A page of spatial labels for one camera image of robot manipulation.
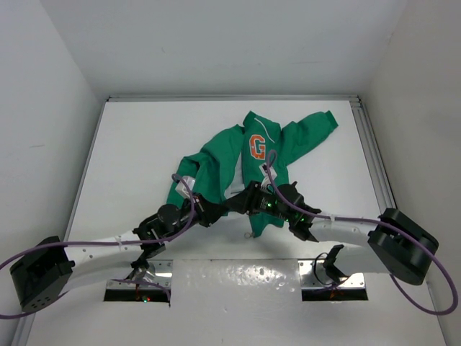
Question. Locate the aluminium frame rail back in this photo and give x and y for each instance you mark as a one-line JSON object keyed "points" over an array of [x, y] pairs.
{"points": [[231, 97]]}

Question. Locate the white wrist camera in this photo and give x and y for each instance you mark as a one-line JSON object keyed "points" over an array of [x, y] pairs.
{"points": [[185, 186], [267, 172]]}

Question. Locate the metal base plate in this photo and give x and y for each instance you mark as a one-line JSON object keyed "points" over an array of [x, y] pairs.
{"points": [[159, 274]]}

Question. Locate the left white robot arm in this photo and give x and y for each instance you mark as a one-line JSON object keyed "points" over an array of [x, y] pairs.
{"points": [[43, 274]]}

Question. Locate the aluminium frame rail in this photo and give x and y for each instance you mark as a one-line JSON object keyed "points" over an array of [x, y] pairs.
{"points": [[373, 157], [231, 97]]}

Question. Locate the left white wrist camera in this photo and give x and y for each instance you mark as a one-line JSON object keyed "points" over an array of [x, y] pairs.
{"points": [[185, 186]]}

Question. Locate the green zip-up jacket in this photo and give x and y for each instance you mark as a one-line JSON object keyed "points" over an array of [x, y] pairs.
{"points": [[234, 157]]}

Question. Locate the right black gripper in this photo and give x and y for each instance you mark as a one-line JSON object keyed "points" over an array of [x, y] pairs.
{"points": [[245, 202]]}

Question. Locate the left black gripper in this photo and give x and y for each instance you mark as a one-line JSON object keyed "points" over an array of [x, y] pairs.
{"points": [[208, 211]]}

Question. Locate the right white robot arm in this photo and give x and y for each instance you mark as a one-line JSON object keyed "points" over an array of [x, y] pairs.
{"points": [[392, 244]]}

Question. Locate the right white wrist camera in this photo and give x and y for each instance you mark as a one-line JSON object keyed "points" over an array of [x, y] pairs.
{"points": [[267, 172]]}

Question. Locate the aluminium frame rail right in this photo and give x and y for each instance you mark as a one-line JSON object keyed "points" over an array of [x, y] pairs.
{"points": [[373, 157]]}

